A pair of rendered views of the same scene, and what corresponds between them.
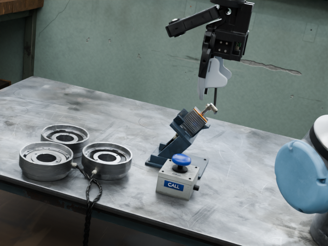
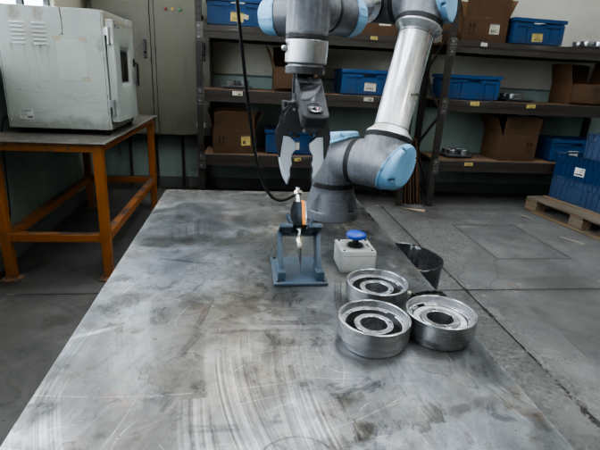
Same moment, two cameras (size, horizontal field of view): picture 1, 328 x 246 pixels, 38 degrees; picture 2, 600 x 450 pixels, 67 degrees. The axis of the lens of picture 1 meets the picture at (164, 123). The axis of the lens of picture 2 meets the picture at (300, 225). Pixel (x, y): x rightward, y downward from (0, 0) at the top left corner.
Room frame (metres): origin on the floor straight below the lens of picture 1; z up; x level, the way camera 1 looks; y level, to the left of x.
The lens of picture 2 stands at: (1.29, 0.72, 1.17)
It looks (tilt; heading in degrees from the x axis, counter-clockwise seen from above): 19 degrees down; 250
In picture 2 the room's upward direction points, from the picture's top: 3 degrees clockwise
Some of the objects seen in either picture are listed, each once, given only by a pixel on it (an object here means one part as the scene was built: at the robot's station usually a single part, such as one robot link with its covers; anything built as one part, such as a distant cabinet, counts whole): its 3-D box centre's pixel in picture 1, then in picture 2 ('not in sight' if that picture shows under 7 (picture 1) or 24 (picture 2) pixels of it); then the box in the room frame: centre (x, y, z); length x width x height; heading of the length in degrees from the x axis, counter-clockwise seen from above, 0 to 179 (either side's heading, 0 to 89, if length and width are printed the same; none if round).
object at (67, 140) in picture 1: (64, 141); (373, 329); (0.98, 0.21, 0.82); 0.10 x 0.10 x 0.04
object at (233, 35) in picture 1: (226, 28); (303, 101); (0.99, -0.09, 1.12); 0.09 x 0.08 x 0.12; 78
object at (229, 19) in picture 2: not in sight; (237, 14); (0.39, -3.49, 1.61); 0.52 x 0.38 x 0.22; 170
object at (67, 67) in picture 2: not in sight; (80, 72); (1.56, -2.40, 1.10); 0.62 x 0.61 x 0.65; 77
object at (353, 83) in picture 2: not in sight; (364, 82); (-0.75, -3.23, 1.11); 0.52 x 0.38 x 0.22; 167
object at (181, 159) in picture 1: (180, 167); (355, 243); (0.88, -0.05, 0.85); 0.04 x 0.04 x 0.05
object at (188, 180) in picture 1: (180, 179); (354, 254); (0.88, -0.05, 0.82); 0.08 x 0.07 x 0.05; 77
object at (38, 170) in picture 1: (46, 161); (439, 322); (0.87, 0.22, 0.82); 0.10 x 0.10 x 0.04
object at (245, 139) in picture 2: not in sight; (234, 129); (0.42, -3.47, 0.64); 0.49 x 0.40 x 0.37; 172
